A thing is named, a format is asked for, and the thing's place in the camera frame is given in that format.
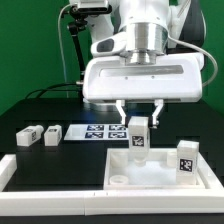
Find white camera box top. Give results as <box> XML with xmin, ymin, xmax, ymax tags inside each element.
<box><xmin>77</xmin><ymin>0</ymin><xmax>110</xmax><ymax>13</ymax></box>

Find white fiducial marker plate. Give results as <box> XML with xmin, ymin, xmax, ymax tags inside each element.
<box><xmin>64</xmin><ymin>124</ymin><xmax>129</xmax><ymax>141</ymax></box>

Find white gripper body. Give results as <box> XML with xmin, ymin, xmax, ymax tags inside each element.
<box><xmin>83</xmin><ymin>33</ymin><xmax>204</xmax><ymax>103</ymax></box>

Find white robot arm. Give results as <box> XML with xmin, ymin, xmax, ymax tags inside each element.
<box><xmin>69</xmin><ymin>0</ymin><xmax>204</xmax><ymax>128</ymax></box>

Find white U-shaped border fence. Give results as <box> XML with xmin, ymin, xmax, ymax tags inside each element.
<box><xmin>0</xmin><ymin>154</ymin><xmax>224</xmax><ymax>216</ymax></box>

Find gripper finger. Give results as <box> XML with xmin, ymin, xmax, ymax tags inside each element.
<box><xmin>150</xmin><ymin>99</ymin><xmax>164</xmax><ymax>129</ymax></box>
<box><xmin>116</xmin><ymin>100</ymin><xmax>129</xmax><ymax>127</ymax></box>

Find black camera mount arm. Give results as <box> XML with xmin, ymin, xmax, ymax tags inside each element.
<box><xmin>68</xmin><ymin>6</ymin><xmax>87</xmax><ymax>86</ymax></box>

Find white hanging cable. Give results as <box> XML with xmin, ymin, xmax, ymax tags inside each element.
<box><xmin>57</xmin><ymin>4</ymin><xmax>72</xmax><ymax>99</ymax></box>

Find black cables on table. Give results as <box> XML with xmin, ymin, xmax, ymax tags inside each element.
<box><xmin>24</xmin><ymin>79</ymin><xmax>89</xmax><ymax>100</ymax></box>

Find white square table top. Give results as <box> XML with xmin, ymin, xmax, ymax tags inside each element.
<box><xmin>103</xmin><ymin>149</ymin><xmax>222</xmax><ymax>190</ymax></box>

